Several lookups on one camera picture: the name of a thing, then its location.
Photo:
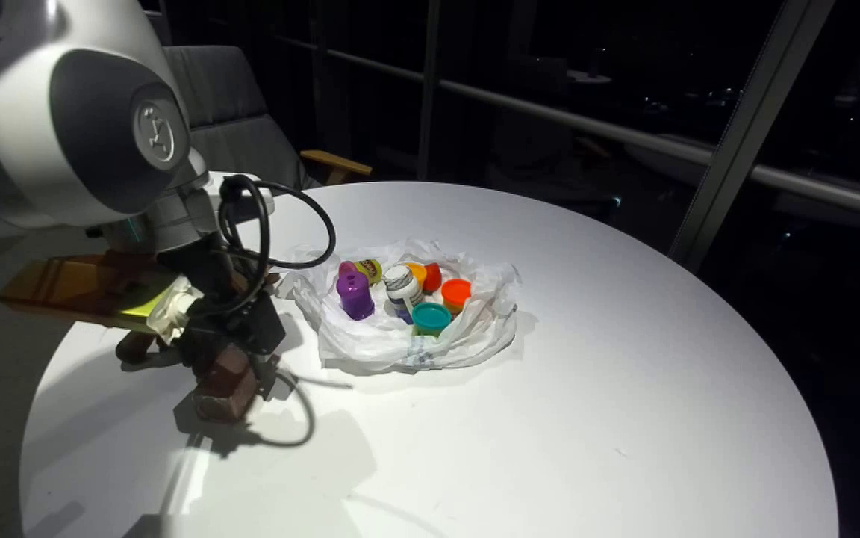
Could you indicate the grey upholstered seat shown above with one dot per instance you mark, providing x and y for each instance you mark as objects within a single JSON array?
[{"x": 236, "y": 108}]

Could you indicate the orange-yellow-lidded tub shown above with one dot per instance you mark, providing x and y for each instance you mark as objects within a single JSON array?
[{"x": 416, "y": 269}]

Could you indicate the grey metal railing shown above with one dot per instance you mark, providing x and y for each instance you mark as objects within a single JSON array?
[{"x": 707, "y": 151}]

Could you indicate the red-capped spice bottle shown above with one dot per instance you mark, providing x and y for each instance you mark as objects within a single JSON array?
[{"x": 225, "y": 389}]

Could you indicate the purple-lidded container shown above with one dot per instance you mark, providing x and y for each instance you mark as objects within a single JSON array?
[{"x": 354, "y": 290}]

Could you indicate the brown wooden armrest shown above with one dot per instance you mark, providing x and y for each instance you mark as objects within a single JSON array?
[{"x": 336, "y": 162}]

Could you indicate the slanted grey metal pole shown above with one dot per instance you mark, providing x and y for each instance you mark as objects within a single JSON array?
[{"x": 746, "y": 130}]

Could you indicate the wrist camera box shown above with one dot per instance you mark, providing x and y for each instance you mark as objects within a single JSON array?
[{"x": 166, "y": 308}]

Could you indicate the teal-lidded tub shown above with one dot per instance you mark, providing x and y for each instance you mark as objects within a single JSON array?
[{"x": 431, "y": 319}]

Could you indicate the clear jar with white lid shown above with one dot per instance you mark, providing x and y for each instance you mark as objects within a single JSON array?
[{"x": 401, "y": 284}]

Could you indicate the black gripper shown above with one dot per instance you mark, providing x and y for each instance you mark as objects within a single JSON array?
[{"x": 236, "y": 302}]

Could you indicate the dark red-lidded tub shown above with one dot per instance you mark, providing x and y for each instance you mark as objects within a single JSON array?
[{"x": 434, "y": 278}]

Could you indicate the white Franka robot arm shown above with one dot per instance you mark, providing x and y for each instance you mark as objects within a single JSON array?
[{"x": 73, "y": 121}]

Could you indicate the white plastic bag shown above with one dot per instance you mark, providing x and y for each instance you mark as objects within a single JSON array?
[{"x": 469, "y": 329}]

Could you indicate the thin dark vertical post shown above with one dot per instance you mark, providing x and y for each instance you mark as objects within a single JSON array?
[{"x": 431, "y": 92}]

